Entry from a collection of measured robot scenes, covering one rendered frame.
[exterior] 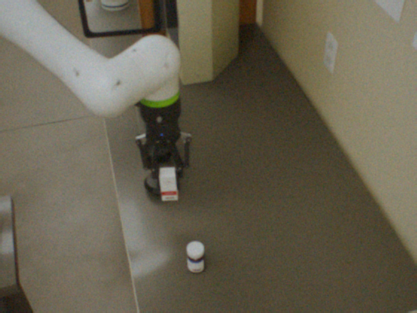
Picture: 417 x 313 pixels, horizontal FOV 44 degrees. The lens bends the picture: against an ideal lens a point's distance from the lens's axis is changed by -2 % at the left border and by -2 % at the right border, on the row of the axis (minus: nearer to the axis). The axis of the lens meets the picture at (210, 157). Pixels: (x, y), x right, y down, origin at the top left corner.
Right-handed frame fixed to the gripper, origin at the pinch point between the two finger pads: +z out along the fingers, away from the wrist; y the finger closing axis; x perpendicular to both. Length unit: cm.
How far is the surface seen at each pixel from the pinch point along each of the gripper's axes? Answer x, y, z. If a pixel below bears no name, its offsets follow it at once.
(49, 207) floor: -90, 72, 110
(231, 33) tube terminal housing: -76, -22, 4
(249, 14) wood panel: -106, -32, 13
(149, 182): -10.0, 6.4, 11.7
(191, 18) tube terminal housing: -63, -8, -10
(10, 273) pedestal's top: 16.9, 40.8, 14.6
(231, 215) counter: 0.6, -16.0, 15.5
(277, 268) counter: 18.7, -26.3, 15.4
